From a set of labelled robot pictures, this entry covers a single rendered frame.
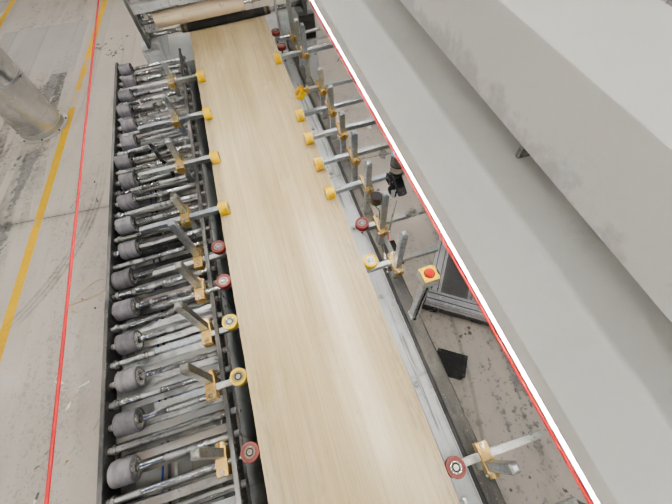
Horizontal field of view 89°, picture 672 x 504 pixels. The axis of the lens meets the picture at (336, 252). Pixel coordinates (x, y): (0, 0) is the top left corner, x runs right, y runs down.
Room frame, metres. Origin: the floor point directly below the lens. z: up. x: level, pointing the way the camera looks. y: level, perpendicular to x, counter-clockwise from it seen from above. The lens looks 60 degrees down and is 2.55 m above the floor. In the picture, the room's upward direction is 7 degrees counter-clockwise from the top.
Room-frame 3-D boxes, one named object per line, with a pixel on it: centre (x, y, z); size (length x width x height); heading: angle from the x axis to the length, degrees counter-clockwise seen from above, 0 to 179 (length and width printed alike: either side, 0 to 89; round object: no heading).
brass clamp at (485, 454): (-0.09, -0.53, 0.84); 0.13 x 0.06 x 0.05; 11
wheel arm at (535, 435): (-0.06, -0.57, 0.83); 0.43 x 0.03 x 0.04; 101
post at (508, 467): (-0.11, -0.53, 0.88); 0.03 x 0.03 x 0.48; 11
